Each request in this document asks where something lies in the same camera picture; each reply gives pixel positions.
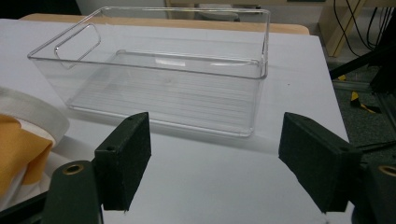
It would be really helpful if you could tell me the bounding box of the clear plastic container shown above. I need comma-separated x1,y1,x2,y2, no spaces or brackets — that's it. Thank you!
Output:
27,6,271,138

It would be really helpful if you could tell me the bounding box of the light wooden desk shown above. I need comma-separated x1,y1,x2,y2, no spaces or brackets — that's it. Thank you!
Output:
164,0,396,59

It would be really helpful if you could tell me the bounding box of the aluminium floor rail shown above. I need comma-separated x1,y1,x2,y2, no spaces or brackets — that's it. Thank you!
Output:
332,78,396,134

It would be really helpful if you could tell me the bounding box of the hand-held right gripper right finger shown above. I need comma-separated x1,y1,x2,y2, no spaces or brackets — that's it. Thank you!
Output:
277,111,363,214

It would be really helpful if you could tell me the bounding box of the white table cover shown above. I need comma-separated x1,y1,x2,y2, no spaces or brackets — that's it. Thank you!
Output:
0,18,356,224

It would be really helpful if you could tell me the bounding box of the bundle of black cables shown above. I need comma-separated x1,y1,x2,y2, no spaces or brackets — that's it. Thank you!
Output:
332,0,394,58

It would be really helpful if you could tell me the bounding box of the black metal stand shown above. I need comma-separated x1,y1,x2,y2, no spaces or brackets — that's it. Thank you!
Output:
329,8,396,94

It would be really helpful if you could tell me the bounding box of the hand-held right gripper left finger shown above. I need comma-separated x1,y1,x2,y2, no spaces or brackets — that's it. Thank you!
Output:
93,111,152,212

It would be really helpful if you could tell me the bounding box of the dark curtain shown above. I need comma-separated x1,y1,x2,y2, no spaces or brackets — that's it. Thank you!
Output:
0,0,82,21

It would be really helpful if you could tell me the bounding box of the white canvas tote bag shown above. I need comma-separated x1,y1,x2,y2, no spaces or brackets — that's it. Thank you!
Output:
0,86,71,209

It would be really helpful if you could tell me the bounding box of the yellow black floor tape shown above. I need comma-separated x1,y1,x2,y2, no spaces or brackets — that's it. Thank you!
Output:
349,91,382,115

